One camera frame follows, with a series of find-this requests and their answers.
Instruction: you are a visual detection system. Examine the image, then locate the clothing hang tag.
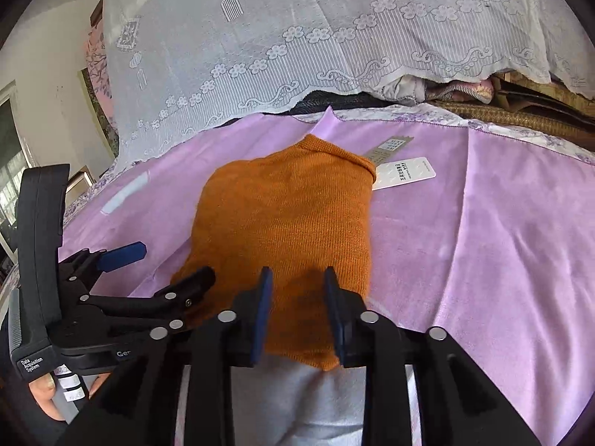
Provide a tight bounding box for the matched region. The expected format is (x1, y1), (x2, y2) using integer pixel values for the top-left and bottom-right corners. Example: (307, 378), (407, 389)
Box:
(364, 136), (437, 190)

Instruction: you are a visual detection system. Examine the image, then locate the window with white frame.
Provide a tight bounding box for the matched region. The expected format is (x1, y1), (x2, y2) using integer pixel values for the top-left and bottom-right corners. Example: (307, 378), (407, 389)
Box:
(0, 81), (36, 264)

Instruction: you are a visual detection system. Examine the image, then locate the folded pink quilt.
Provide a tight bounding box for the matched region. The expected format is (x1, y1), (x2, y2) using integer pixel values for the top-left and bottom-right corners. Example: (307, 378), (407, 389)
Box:
(379, 75), (494, 106)

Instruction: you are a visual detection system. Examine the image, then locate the woven bamboo mat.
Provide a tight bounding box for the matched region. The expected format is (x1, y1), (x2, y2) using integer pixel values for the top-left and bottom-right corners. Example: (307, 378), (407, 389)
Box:
(430, 71), (594, 151)

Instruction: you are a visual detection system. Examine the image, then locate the pink bed sheet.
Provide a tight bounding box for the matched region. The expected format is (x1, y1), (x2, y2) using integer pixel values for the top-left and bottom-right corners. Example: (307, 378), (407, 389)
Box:
(59, 105), (594, 445)

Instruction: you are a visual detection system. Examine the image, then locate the dark sleeve forearm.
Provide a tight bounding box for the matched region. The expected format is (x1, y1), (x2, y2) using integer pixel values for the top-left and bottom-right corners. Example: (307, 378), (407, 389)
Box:
(1, 372), (67, 445)

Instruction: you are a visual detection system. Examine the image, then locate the person's left hand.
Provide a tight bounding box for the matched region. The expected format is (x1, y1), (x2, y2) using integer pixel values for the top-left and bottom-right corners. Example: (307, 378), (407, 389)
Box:
(28, 370), (113, 423)

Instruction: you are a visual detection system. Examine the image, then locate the orange knit cat cardigan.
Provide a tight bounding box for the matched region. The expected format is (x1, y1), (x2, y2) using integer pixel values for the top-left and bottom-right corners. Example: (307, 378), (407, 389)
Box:
(171, 135), (376, 371)

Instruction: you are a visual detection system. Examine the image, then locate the white lace cover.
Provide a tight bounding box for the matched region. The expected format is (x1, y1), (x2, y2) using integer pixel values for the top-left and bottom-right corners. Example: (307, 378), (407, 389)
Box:
(104, 0), (594, 168)

